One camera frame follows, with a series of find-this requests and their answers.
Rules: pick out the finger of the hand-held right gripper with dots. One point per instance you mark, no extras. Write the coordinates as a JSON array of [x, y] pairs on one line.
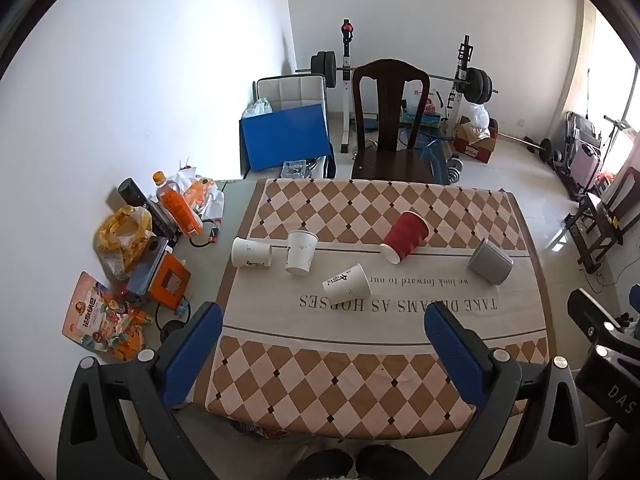
[[595, 317]]

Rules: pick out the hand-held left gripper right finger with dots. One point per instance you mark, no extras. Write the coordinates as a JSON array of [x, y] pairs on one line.
[[457, 360]]

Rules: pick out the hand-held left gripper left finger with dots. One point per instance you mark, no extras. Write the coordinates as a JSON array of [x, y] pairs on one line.
[[192, 355]]

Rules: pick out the grey cup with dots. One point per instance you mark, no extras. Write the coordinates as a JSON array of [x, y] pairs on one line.
[[490, 261]]

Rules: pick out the white paper cup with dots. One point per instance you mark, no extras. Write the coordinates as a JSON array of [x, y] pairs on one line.
[[251, 253], [301, 252], [346, 284]]

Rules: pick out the red ribbed paper cup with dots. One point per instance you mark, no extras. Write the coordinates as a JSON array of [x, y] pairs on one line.
[[406, 236]]

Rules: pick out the orange box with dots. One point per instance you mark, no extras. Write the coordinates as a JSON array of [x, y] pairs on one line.
[[170, 280]]

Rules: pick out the checkered printed tablecloth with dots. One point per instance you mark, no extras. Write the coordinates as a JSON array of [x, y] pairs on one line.
[[370, 350]]

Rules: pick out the colourful snack packet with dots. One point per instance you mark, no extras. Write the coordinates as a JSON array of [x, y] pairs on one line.
[[97, 317]]

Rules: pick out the yellow plastic bag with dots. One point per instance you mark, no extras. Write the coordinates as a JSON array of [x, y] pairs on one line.
[[122, 237]]

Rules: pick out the orange drink bottle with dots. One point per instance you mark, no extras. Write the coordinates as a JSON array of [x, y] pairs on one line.
[[176, 206]]

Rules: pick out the white tissue paper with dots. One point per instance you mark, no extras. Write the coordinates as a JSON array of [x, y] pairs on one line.
[[214, 205]]

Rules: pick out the pink suitcase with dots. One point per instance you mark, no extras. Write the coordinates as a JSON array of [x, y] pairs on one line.
[[585, 162]]

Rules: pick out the orange snack bag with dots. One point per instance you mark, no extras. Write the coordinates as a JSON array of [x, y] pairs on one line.
[[197, 192]]

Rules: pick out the black cylinder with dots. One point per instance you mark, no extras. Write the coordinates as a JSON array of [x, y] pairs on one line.
[[132, 192]]

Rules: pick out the small barbell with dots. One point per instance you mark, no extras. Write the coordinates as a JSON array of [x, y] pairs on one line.
[[542, 149]]

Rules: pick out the dumbbell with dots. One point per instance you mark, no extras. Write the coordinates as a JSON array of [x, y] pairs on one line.
[[454, 171]]

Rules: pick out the cardboard box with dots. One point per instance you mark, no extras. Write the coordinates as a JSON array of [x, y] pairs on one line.
[[475, 145]]

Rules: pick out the clear plastic container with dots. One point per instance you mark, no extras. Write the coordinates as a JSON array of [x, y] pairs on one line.
[[294, 168]]

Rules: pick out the white plastic bag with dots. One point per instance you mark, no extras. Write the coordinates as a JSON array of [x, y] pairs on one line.
[[479, 117]]

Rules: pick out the blue board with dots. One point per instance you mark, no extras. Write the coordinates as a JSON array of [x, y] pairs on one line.
[[285, 136]]

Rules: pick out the dark wooden chair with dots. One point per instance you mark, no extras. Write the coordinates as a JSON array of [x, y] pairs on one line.
[[387, 110]]

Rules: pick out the barbell with black plates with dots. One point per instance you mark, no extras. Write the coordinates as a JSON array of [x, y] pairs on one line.
[[475, 85]]

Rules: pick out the white red-print shopping bag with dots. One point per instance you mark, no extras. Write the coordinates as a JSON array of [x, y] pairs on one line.
[[422, 97]]

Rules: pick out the white squat rack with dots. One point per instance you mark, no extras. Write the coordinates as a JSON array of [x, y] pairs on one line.
[[346, 110]]

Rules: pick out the white padded chair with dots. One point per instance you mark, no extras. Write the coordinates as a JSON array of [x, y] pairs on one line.
[[295, 91]]

